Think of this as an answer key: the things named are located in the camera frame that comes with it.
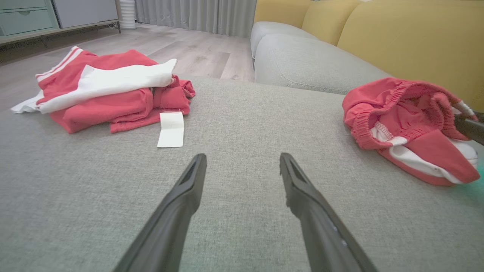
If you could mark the red white shorts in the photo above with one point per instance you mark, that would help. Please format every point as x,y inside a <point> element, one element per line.
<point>378,102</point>

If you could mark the teal drawer front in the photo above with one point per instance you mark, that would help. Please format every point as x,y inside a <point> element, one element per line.
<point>26,22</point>

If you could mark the white ribbed cylinder appliance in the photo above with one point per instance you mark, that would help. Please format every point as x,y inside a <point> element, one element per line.
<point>127,15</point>

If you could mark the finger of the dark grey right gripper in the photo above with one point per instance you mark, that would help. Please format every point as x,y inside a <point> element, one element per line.
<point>472,129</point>

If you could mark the green drawer cabinet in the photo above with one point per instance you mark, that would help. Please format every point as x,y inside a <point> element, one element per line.
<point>56,32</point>

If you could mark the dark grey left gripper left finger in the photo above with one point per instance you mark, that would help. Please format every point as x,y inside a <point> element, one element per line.
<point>170,226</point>

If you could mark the grey pleated curtain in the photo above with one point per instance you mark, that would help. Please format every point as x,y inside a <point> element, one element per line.
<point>196,15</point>

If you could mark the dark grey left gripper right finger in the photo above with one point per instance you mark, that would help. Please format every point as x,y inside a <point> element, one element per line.
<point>321,234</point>

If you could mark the red white basketball jersey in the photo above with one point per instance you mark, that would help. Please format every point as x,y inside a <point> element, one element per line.
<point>94,113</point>

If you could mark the grey cabinet door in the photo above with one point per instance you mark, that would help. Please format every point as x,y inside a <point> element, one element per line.
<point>83,11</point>

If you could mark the yellow sofa back cushion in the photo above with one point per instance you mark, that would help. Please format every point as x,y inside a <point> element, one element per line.
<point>329,19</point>
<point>280,11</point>
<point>416,45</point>

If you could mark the large grey sofa seat cushion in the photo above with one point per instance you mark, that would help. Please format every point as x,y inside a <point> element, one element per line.
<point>242,226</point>

